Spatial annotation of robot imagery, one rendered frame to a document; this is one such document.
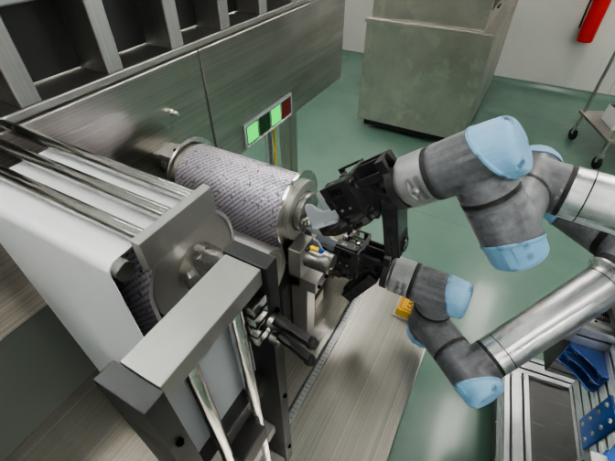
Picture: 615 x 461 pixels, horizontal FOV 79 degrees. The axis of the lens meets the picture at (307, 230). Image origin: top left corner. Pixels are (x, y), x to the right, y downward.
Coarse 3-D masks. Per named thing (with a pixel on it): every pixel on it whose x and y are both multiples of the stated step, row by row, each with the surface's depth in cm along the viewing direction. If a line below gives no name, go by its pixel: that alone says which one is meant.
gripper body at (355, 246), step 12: (348, 240) 79; (360, 240) 77; (336, 252) 76; (348, 252) 76; (360, 252) 74; (372, 252) 75; (336, 264) 79; (348, 264) 77; (360, 264) 78; (372, 264) 76; (384, 264) 73; (348, 276) 78; (360, 276) 79; (384, 276) 74; (384, 288) 77
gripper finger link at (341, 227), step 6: (342, 222) 59; (354, 222) 58; (360, 222) 59; (324, 228) 62; (330, 228) 61; (336, 228) 59; (342, 228) 59; (348, 228) 58; (354, 228) 58; (324, 234) 63; (330, 234) 61; (336, 234) 60
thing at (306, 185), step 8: (176, 168) 73; (304, 184) 66; (312, 184) 69; (296, 192) 64; (288, 200) 64; (296, 200) 65; (288, 208) 64; (288, 216) 64; (288, 224) 65; (288, 232) 67; (296, 232) 70
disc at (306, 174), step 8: (296, 176) 65; (304, 176) 67; (312, 176) 70; (296, 184) 65; (288, 192) 63; (280, 208) 63; (280, 216) 63; (280, 224) 64; (280, 232) 66; (280, 240) 66; (288, 240) 70
